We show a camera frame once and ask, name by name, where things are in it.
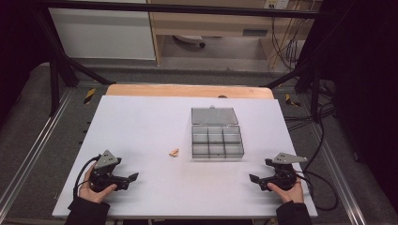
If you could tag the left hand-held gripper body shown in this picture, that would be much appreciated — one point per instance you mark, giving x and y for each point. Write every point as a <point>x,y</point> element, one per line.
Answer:
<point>106,160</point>

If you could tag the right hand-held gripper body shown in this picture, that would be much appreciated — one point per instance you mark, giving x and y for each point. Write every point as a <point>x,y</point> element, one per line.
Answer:
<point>283,175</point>

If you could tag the small orange object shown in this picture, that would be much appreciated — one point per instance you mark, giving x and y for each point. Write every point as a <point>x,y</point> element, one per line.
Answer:
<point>174,152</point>

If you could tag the clear plastic compartment box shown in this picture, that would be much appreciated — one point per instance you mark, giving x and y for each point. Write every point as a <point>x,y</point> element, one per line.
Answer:
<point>216,137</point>

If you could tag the person's right hand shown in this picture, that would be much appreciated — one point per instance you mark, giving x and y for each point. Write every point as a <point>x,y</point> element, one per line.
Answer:
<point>289,193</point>

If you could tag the person's left hand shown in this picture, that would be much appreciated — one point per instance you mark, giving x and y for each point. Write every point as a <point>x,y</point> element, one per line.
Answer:
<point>94,193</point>

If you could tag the yellow black tape strip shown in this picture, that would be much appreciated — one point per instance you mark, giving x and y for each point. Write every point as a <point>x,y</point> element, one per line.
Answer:
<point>89,96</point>
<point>291,100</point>

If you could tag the wooden table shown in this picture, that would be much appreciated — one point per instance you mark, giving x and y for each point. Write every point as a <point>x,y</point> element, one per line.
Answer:
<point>187,91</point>

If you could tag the white cabinet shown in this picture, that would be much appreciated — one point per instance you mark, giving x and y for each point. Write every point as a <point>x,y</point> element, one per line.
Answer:
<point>103,34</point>

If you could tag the office chair base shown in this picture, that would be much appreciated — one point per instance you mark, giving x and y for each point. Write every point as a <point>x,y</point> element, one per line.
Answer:
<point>191,39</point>

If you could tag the wooden desk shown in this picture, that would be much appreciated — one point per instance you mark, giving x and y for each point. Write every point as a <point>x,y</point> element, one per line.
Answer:
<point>212,23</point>

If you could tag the aluminium floor rail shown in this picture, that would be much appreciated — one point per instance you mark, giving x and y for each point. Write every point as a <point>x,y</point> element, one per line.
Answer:
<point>34,146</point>
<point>339,175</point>

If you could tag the black metal frame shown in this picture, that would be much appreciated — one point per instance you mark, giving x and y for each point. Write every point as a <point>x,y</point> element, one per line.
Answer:
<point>156,8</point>

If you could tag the white wall socket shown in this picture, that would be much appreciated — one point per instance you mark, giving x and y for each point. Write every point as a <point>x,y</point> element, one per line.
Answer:
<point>277,3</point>

